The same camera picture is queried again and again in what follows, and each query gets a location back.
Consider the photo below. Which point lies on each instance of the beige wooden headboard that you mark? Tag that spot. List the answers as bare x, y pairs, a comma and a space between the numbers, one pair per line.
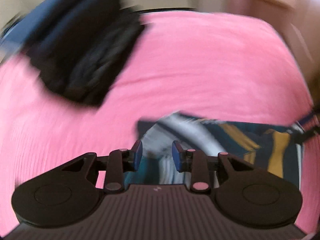
297, 21

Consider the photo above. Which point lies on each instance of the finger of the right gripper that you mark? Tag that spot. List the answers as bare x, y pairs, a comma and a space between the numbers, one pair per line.
307, 129

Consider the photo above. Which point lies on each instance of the striped knit sweater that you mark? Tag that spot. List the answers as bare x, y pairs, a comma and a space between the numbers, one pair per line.
266, 146

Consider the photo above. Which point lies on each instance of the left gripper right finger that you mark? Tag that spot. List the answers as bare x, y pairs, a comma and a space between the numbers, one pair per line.
195, 162

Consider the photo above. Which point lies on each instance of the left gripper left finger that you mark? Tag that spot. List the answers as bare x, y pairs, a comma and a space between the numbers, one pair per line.
119, 162

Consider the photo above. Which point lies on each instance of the dark folded clothes stack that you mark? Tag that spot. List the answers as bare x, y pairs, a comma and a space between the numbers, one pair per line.
82, 51

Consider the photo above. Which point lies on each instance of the navy folded garment top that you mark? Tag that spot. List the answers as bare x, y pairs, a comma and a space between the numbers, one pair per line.
33, 26

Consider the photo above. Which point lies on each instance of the pink bed blanket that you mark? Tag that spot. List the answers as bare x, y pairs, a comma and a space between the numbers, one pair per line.
216, 66

